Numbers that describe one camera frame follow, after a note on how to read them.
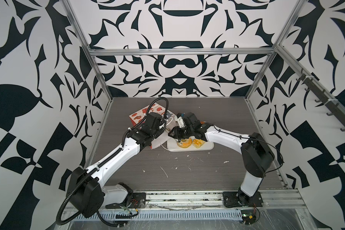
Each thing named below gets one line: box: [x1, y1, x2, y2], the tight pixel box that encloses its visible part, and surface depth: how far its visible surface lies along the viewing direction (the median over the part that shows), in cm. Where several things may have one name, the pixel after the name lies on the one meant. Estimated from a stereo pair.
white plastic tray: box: [166, 137, 215, 152], surface depth 93 cm
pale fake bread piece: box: [192, 138, 207, 149], surface depth 93 cm
